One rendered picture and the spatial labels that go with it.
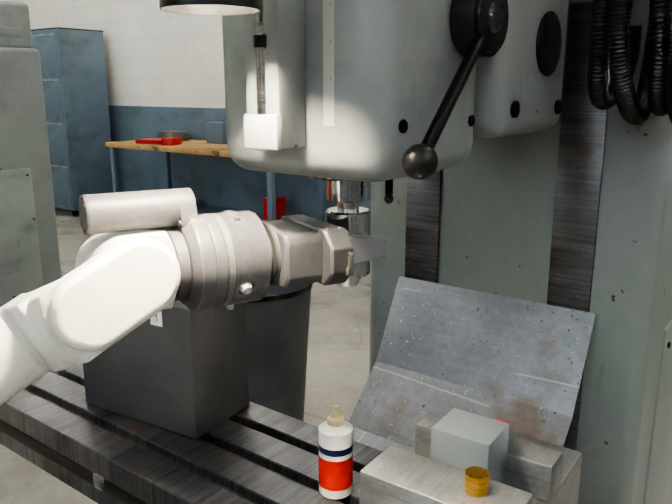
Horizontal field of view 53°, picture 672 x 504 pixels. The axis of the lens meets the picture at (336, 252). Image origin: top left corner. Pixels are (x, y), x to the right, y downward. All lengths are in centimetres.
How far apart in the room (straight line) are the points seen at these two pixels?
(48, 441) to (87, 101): 706
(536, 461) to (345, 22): 45
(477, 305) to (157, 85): 678
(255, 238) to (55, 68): 734
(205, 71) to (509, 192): 618
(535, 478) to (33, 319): 48
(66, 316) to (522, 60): 51
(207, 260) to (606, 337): 61
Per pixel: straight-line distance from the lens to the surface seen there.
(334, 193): 68
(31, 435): 112
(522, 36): 76
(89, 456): 99
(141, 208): 60
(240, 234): 61
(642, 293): 99
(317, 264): 64
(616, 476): 109
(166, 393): 97
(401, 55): 58
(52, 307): 56
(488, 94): 73
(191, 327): 90
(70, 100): 790
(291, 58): 59
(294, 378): 277
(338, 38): 59
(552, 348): 101
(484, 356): 104
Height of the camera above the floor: 139
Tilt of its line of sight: 14 degrees down
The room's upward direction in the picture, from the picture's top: straight up
